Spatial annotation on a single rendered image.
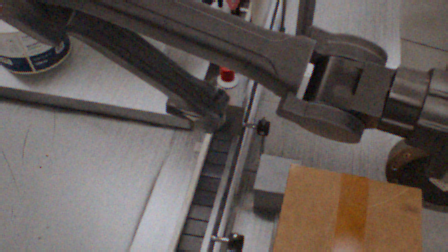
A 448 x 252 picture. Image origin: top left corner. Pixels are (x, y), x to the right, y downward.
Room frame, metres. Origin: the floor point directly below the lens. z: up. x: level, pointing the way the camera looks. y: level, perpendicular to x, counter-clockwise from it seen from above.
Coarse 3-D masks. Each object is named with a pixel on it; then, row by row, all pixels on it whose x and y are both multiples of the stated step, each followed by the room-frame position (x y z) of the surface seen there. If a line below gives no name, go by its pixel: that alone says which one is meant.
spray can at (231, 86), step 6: (222, 72) 0.71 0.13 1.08; (228, 72) 0.71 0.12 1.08; (234, 72) 0.72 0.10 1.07; (222, 78) 0.71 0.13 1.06; (228, 78) 0.71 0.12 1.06; (234, 78) 0.72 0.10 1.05; (222, 84) 0.71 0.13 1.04; (228, 84) 0.71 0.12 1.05; (234, 84) 0.71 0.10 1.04; (228, 90) 0.70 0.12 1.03; (234, 90) 0.71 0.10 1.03; (234, 96) 0.71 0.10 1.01; (228, 102) 0.70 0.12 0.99; (234, 102) 0.71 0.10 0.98
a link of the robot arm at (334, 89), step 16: (320, 64) 0.36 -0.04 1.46; (336, 64) 0.35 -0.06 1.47; (352, 64) 0.35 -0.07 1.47; (368, 64) 0.34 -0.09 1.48; (320, 80) 0.34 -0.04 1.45; (336, 80) 0.33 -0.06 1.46; (352, 80) 0.33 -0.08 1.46; (368, 80) 0.32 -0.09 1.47; (384, 80) 0.32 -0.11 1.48; (304, 96) 0.33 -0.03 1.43; (320, 96) 0.32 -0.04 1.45; (336, 96) 0.32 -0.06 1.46; (352, 96) 0.32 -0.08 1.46; (368, 96) 0.31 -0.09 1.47; (384, 96) 0.31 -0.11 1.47; (352, 112) 0.30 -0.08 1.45; (368, 112) 0.29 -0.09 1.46; (368, 128) 0.31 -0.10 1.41
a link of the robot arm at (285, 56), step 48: (0, 0) 0.41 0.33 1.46; (48, 0) 0.38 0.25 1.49; (96, 0) 0.37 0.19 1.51; (144, 0) 0.37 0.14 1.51; (192, 0) 0.39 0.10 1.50; (192, 48) 0.36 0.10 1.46; (240, 48) 0.35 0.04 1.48; (288, 48) 0.36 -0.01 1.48; (336, 48) 0.37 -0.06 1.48; (288, 96) 0.32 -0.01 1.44
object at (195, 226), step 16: (224, 144) 0.66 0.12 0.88; (240, 144) 0.66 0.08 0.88; (208, 160) 0.60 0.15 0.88; (224, 160) 0.61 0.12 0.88; (208, 176) 0.56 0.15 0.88; (208, 192) 0.51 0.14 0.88; (224, 192) 0.52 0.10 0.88; (192, 208) 0.47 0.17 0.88; (208, 208) 0.47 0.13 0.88; (224, 208) 0.48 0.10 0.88; (192, 224) 0.43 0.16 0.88; (192, 240) 0.39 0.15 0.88
